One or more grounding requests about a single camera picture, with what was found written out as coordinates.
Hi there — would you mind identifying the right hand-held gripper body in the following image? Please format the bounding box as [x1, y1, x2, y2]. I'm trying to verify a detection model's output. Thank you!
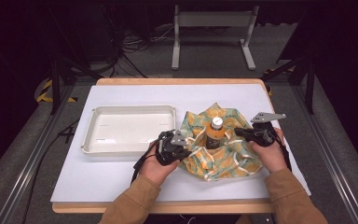
[249, 111, 288, 147]

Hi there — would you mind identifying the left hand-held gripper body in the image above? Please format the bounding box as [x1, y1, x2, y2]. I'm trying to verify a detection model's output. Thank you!
[155, 129, 190, 166]

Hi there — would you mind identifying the orange juice bottle white cap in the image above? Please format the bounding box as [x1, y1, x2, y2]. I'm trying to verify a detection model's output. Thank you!
[205, 116, 227, 150]

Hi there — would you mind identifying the citrus print fabric bag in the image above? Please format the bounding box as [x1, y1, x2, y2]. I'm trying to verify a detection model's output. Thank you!
[177, 102, 264, 182]

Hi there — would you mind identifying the person's left hand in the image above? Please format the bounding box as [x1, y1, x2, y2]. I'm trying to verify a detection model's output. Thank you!
[139, 141, 182, 187]

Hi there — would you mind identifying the person's right hand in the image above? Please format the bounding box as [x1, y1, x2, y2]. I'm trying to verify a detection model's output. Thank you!
[249, 127, 289, 175]

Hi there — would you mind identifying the white table mat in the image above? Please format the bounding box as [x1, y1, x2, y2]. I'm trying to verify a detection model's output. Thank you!
[49, 83, 312, 203]

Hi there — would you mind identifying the white plastic tray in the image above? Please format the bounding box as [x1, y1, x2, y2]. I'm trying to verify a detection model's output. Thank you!
[80, 105, 177, 156]

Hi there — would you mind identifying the wooden table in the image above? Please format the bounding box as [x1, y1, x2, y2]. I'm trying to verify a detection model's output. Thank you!
[51, 77, 312, 215]

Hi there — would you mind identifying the black metal stand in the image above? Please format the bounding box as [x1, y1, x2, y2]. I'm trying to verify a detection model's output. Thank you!
[49, 55, 104, 116]
[260, 55, 317, 116]

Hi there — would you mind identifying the grey metal stand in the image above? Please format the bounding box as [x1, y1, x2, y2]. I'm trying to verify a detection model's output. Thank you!
[171, 4, 261, 71]

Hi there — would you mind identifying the yellow black hazard tape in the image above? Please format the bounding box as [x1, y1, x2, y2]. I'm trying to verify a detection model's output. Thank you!
[35, 78, 78, 104]

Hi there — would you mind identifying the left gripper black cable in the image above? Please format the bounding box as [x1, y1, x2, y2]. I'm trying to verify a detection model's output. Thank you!
[131, 132, 169, 185]

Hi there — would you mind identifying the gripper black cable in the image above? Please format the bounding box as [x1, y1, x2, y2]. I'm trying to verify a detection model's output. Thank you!
[131, 132, 169, 185]
[273, 127, 294, 173]

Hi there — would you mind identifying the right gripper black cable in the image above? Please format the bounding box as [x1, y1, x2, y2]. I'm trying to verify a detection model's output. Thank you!
[273, 127, 294, 173]

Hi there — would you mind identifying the aluminium frame rail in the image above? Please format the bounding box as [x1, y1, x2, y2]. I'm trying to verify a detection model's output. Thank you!
[291, 83, 358, 224]
[0, 84, 76, 224]

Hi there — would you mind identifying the bundle of floor cables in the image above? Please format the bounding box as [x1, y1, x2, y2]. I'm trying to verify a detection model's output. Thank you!
[103, 18, 176, 79]

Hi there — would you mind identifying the black floor cable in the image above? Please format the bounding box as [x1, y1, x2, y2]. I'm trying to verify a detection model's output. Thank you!
[21, 119, 80, 224]

